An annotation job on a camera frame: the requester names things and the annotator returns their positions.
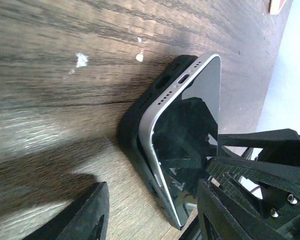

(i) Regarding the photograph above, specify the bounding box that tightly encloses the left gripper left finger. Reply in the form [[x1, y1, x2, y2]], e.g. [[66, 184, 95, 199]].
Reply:
[[24, 181, 108, 240]]

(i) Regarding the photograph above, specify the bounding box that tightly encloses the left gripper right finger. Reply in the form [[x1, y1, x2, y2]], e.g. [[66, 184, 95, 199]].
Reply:
[[197, 179, 285, 240]]

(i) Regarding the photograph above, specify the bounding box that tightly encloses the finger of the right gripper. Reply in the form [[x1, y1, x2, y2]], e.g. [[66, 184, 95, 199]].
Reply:
[[206, 128, 300, 186]]

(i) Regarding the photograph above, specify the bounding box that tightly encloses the silver phone black screen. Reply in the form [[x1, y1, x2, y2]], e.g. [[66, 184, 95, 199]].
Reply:
[[151, 53, 221, 226]]

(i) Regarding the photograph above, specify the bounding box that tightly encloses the pink phone case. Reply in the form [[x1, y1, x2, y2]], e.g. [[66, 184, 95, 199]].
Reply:
[[269, 0, 287, 15]]

